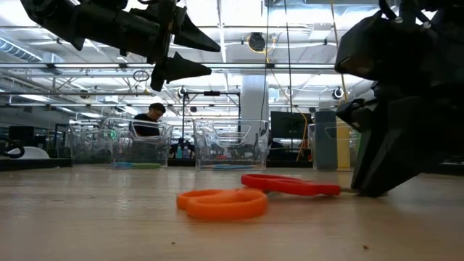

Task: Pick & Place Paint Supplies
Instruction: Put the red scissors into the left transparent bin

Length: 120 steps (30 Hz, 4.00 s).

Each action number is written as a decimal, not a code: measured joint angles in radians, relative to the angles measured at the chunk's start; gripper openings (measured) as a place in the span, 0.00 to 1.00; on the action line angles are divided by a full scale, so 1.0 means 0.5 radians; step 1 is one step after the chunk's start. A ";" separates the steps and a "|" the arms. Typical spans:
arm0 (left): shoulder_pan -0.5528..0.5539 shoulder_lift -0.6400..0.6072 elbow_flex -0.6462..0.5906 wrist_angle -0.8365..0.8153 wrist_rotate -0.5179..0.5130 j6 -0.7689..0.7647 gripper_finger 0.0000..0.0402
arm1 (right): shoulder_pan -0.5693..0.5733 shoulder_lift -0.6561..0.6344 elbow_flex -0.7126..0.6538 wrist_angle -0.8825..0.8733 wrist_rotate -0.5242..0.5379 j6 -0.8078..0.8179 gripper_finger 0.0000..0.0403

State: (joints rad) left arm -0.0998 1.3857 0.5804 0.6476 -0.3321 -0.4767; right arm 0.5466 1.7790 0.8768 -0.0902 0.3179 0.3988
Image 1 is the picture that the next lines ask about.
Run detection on dark teal paint bottle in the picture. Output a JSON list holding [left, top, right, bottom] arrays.
[[313, 101, 338, 171]]

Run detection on yellow paint bottle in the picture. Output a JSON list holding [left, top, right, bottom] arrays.
[[336, 119, 352, 170]]

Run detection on red handled scissors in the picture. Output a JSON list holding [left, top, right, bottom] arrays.
[[241, 173, 363, 197]]

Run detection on black hanging cable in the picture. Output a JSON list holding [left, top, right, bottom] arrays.
[[260, 0, 270, 121]]

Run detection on clear plastic bin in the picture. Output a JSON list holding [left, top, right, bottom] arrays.
[[307, 118, 362, 173], [68, 116, 173, 170], [192, 118, 270, 172]]

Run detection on white trash can lid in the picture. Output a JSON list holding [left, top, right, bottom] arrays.
[[16, 146, 51, 160]]

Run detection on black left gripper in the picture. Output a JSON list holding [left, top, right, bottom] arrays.
[[119, 0, 222, 92]]

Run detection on yellow cable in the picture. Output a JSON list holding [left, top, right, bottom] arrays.
[[328, 0, 352, 121]]

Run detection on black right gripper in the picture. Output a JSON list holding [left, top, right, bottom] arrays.
[[335, 9, 464, 199]]

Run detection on orange handled scissors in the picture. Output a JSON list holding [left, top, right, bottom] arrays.
[[176, 188, 269, 222]]

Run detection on white pillar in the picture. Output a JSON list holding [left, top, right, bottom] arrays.
[[241, 75, 270, 123]]

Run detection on long ceiling light strip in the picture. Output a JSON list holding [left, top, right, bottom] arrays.
[[0, 62, 338, 70]]

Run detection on silver ventilation duct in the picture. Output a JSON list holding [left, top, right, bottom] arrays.
[[0, 36, 65, 76]]

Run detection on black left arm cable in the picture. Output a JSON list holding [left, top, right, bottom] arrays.
[[0, 143, 25, 160]]

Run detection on person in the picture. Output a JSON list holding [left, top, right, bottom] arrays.
[[132, 102, 167, 138]]

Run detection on black camera rig frame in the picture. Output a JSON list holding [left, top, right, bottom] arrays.
[[182, 90, 242, 123]]

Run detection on black aluminium table frame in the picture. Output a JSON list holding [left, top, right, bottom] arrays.
[[0, 157, 464, 178]]

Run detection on black computer monitor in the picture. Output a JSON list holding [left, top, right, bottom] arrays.
[[270, 111, 312, 141]]

